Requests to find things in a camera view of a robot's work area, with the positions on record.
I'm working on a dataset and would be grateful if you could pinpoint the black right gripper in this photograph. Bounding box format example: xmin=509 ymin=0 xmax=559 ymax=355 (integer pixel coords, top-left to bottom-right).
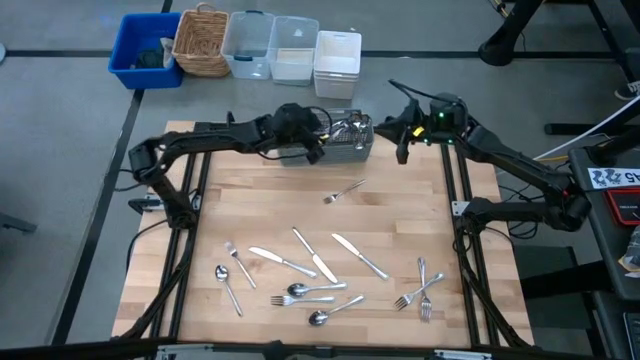
xmin=374 ymin=99 xmax=436 ymax=166

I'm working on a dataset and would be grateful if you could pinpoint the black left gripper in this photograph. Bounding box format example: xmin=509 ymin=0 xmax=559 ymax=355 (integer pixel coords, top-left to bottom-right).
xmin=272 ymin=102 xmax=331 ymax=165

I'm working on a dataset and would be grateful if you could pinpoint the grey plastic cutlery basket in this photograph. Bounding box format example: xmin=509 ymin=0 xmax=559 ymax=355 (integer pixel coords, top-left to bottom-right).
xmin=277 ymin=108 xmax=375 ymax=167

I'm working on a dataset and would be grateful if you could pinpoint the silver spoon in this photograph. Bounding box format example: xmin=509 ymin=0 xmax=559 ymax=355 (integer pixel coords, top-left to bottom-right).
xmin=352 ymin=130 xmax=374 ymax=151
xmin=347 ymin=113 xmax=372 ymax=136
xmin=307 ymin=294 xmax=366 ymax=328
xmin=214 ymin=264 xmax=245 ymax=318
xmin=286 ymin=281 xmax=349 ymax=299

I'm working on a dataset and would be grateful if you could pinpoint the silver fork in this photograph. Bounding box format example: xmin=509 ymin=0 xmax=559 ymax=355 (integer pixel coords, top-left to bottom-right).
xmin=322 ymin=178 xmax=368 ymax=205
xmin=223 ymin=241 xmax=258 ymax=290
xmin=269 ymin=294 xmax=337 ymax=308
xmin=393 ymin=271 xmax=446 ymax=312
xmin=417 ymin=256 xmax=433 ymax=324

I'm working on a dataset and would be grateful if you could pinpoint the silver table knife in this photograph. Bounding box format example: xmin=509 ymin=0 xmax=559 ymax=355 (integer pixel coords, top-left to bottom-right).
xmin=330 ymin=232 xmax=391 ymax=281
xmin=291 ymin=226 xmax=340 ymax=285
xmin=247 ymin=245 xmax=319 ymax=280

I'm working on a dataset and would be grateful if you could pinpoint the light wooden board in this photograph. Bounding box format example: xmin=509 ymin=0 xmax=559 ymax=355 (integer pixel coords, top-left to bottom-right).
xmin=273 ymin=47 xmax=316 ymax=82

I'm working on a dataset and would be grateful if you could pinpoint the white plastic bin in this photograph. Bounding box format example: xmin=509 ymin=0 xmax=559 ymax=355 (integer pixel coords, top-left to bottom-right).
xmin=312 ymin=29 xmax=363 ymax=101

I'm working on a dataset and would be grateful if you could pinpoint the clear plastic bin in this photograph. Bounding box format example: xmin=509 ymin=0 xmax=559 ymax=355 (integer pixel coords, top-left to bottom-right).
xmin=267 ymin=15 xmax=321 ymax=87

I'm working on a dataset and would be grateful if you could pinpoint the clear bin with blue latch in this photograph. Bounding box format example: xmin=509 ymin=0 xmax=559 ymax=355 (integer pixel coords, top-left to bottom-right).
xmin=220 ymin=9 xmax=276 ymax=81

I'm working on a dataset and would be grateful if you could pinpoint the black stand pole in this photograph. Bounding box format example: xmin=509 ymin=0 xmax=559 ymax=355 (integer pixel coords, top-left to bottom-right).
xmin=477 ymin=0 xmax=640 ymax=69

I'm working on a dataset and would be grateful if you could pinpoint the wicker basket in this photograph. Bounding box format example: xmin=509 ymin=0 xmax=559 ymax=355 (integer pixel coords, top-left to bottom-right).
xmin=171 ymin=2 xmax=231 ymax=79

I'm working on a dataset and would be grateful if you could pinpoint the black stand foot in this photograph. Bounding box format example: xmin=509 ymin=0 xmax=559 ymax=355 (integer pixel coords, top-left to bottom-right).
xmin=0 ymin=212 xmax=39 ymax=235
xmin=543 ymin=107 xmax=640 ymax=137

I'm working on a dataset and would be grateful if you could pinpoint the white cloth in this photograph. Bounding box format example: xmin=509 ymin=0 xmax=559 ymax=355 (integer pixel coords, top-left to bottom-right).
xmin=158 ymin=37 xmax=176 ymax=69

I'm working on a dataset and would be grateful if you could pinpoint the dark cloth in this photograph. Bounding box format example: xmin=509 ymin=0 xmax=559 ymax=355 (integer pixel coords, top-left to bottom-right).
xmin=133 ymin=48 xmax=166 ymax=70

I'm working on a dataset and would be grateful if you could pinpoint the black stool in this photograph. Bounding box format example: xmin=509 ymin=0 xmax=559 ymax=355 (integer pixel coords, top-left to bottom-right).
xmin=514 ymin=244 xmax=616 ymax=301

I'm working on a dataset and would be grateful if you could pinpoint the blue plastic bin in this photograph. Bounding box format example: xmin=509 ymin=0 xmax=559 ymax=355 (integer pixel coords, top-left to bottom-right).
xmin=107 ymin=12 xmax=184 ymax=91

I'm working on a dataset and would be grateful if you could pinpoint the black side table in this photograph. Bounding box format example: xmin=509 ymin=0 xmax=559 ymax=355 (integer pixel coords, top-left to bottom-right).
xmin=568 ymin=144 xmax=640 ymax=301

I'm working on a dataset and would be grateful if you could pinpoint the white printed tag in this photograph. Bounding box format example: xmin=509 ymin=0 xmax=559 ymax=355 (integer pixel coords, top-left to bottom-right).
xmin=587 ymin=167 xmax=640 ymax=191

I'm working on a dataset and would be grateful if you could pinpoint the person's shoe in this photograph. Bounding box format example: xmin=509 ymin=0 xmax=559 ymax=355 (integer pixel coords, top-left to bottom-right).
xmin=613 ymin=79 xmax=640 ymax=102

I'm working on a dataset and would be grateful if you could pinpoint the red device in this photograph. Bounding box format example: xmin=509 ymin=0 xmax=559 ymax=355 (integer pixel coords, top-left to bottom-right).
xmin=603 ymin=187 xmax=640 ymax=227

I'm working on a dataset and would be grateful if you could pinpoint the plastic bag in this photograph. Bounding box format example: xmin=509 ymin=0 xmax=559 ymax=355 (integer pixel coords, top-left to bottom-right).
xmin=618 ymin=225 xmax=640 ymax=280

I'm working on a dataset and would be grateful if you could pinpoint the black keyboard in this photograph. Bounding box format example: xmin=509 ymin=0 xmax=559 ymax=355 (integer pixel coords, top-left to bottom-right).
xmin=623 ymin=312 xmax=640 ymax=360

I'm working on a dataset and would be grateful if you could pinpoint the black aluminium table frame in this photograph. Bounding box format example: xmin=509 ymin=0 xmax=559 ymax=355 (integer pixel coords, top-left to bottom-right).
xmin=112 ymin=119 xmax=536 ymax=354

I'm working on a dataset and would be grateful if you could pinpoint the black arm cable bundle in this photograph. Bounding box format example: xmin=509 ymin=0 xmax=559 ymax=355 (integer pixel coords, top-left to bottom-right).
xmin=499 ymin=199 xmax=542 ymax=242

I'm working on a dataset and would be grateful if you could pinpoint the white cable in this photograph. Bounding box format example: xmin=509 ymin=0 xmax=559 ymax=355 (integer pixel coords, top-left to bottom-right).
xmin=532 ymin=94 xmax=640 ymax=162

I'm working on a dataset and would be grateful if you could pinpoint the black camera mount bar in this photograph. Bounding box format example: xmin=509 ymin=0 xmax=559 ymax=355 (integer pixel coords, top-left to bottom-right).
xmin=0 ymin=338 xmax=640 ymax=360

